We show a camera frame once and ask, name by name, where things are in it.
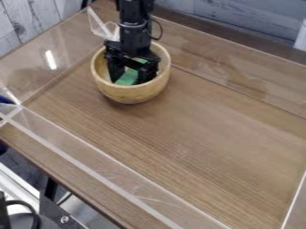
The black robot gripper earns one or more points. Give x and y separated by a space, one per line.
131 46

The green rectangular block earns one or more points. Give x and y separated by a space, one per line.
129 78

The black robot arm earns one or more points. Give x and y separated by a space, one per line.
135 12

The brown wooden bowl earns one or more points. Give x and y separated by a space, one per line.
136 93

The clear acrylic corner bracket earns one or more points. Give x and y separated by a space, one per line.
105 30

